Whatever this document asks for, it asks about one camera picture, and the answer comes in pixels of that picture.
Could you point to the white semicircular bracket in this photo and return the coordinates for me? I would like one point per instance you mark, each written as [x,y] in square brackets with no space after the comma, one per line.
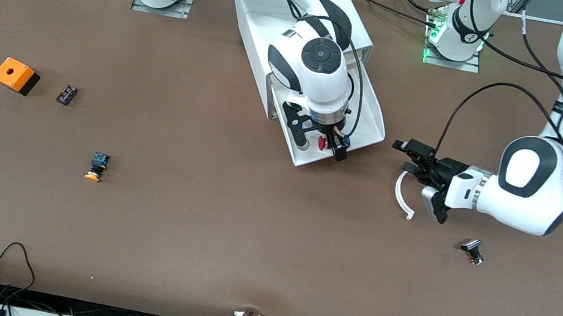
[398,190]

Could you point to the yellow push button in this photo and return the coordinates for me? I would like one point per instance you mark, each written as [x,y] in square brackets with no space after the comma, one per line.
[93,176]

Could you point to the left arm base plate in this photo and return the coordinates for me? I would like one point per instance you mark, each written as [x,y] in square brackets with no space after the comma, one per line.
[471,68]

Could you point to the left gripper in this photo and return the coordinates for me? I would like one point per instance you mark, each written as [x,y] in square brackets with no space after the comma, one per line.
[447,169]

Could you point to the white drawer cabinet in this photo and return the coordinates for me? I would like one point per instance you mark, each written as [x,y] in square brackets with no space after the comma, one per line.
[257,24]

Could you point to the white plastic drawer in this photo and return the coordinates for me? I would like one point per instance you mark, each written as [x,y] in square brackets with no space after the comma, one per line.
[366,120]

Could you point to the red push button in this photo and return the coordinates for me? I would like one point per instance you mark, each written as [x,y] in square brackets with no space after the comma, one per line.
[322,143]

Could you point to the small black contact block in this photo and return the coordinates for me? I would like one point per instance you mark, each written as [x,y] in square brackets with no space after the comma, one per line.
[67,94]

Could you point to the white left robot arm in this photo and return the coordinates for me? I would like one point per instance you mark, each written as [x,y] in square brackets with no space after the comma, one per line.
[531,186]

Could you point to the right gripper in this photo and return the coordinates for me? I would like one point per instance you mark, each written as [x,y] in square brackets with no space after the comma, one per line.
[328,131]

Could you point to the orange button enclosure box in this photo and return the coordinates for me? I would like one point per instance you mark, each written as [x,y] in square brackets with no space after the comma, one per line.
[12,71]

